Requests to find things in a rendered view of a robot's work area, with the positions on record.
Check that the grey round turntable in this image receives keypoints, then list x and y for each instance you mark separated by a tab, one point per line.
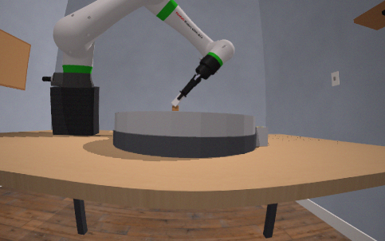
187	134

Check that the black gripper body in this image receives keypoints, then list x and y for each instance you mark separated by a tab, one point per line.
203	71

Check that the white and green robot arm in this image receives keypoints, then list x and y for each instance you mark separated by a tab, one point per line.
74	33

